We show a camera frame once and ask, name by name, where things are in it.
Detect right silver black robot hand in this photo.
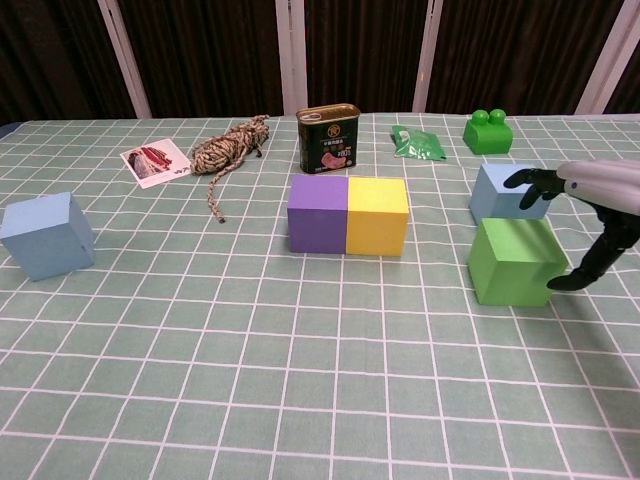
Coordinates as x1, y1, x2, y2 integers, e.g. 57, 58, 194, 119
502, 159, 640, 292

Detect light blue foam cube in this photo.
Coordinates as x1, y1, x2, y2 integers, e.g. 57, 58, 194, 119
469, 163, 551, 226
0, 192, 96, 283

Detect green foam cube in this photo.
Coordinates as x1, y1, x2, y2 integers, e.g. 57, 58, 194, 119
468, 217, 570, 307

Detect yellow foam cube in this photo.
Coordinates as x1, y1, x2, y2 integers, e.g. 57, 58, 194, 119
346, 177, 411, 259

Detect purple foam cube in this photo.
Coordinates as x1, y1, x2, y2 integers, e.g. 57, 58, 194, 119
287, 174, 350, 254

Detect green toy building brick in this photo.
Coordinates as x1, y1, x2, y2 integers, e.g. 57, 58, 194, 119
462, 108, 515, 155

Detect green snack packet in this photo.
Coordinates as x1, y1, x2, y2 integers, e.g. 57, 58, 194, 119
390, 124, 448, 162

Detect dark green luncheon meat can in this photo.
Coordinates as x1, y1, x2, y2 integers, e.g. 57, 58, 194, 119
295, 103, 363, 175

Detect green checkered tablecloth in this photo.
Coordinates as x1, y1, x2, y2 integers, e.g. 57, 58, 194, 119
0, 112, 640, 480

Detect black curtain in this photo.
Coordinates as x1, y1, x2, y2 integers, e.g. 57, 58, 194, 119
0, 0, 640, 126

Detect white photo card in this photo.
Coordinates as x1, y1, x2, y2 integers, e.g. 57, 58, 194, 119
120, 139, 193, 190

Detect braided rope bundle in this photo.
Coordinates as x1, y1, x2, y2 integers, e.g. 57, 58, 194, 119
191, 114, 271, 225

